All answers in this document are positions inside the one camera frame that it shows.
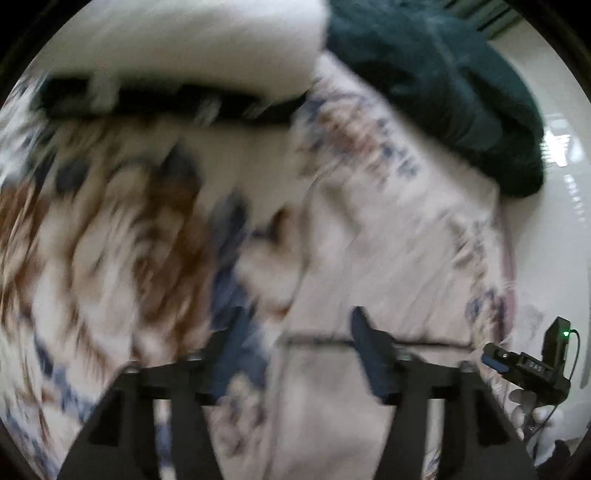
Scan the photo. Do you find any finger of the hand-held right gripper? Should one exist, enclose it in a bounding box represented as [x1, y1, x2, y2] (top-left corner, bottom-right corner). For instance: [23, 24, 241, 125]
[481, 342, 523, 374]

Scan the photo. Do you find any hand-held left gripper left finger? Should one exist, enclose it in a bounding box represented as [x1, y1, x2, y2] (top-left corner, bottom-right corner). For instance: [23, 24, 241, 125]
[58, 307, 260, 480]

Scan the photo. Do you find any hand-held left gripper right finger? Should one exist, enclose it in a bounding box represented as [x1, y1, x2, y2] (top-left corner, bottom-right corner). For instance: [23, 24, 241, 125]
[350, 305, 539, 480]

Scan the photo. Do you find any pale pink garment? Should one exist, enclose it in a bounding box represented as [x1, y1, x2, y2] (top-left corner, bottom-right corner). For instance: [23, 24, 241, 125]
[270, 185, 509, 480]

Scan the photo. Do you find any person's right hand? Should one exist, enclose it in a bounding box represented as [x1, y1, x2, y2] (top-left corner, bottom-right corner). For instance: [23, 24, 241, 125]
[508, 388, 566, 441]

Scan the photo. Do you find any floral printed bedsheet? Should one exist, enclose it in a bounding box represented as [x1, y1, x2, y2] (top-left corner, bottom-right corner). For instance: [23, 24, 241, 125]
[0, 51, 518, 480]

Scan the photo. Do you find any dark cloth band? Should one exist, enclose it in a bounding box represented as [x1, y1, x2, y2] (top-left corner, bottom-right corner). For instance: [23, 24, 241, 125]
[32, 76, 309, 126]

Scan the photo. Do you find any dark green blanket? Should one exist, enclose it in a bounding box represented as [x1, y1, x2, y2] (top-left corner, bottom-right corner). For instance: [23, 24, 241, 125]
[325, 0, 546, 199]

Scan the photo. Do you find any white pillow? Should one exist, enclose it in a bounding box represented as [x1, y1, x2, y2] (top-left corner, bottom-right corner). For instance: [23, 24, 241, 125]
[32, 0, 329, 100]

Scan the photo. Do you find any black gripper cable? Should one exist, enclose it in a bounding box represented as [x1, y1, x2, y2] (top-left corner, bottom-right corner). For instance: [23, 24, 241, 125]
[526, 329, 581, 444]

